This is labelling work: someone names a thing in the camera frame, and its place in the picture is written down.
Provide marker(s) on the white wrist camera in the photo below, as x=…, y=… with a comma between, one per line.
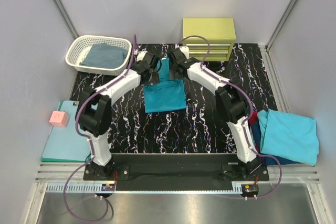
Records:
x=141, y=55
x=185, y=51

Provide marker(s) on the white plastic laundry basket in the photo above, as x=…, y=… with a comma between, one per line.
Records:
x=81, y=46

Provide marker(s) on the teal t shirt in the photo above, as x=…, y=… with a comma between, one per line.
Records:
x=167, y=95

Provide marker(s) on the light blue clipboard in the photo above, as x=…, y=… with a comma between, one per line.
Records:
x=65, y=142

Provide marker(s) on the light blue t shirt pile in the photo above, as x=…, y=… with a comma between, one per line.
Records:
x=289, y=136

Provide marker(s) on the yellow-green drawer cabinet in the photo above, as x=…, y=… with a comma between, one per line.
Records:
x=213, y=38

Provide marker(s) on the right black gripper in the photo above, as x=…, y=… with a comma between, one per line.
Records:
x=174, y=67

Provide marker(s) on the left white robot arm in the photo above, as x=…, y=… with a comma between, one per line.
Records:
x=94, y=113

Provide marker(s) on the folded grey-blue t shirt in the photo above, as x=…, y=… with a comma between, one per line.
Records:
x=105, y=56

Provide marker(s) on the red t shirt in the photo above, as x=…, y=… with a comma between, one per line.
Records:
x=253, y=120

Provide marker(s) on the dark blue t shirt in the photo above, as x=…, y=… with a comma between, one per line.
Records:
x=267, y=160

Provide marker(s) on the pink cube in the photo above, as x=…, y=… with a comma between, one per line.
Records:
x=59, y=119

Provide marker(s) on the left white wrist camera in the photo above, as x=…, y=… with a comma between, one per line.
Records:
x=141, y=55

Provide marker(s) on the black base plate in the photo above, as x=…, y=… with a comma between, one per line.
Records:
x=174, y=173

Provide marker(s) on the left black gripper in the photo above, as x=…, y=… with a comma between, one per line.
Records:
x=154, y=69

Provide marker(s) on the green cutting mat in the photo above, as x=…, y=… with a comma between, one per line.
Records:
x=57, y=160

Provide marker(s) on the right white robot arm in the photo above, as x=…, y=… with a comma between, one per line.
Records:
x=232, y=104

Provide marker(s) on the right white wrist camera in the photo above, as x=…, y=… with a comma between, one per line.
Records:
x=185, y=51

